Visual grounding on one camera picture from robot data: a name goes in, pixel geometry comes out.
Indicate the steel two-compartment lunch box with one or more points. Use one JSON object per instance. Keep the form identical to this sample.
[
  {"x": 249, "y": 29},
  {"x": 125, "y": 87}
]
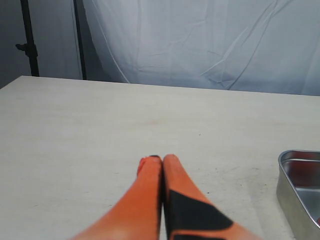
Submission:
[{"x": 298, "y": 192}]

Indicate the white backdrop cloth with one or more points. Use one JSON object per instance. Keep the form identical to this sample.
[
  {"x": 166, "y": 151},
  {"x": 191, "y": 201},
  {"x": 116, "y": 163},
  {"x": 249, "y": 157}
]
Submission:
[{"x": 268, "y": 46}]

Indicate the black stand pole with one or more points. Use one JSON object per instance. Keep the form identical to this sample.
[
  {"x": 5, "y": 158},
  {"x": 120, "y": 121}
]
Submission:
[{"x": 29, "y": 48}]

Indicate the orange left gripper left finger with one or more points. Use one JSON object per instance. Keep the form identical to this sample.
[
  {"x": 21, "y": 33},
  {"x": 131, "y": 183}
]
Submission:
[{"x": 137, "y": 215}]

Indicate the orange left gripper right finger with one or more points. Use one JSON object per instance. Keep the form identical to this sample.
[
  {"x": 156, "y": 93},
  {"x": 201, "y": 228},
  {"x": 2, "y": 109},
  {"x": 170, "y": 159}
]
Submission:
[{"x": 189, "y": 214}]

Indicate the black thin pole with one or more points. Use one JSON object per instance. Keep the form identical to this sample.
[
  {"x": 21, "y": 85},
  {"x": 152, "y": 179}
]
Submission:
[{"x": 79, "y": 40}]

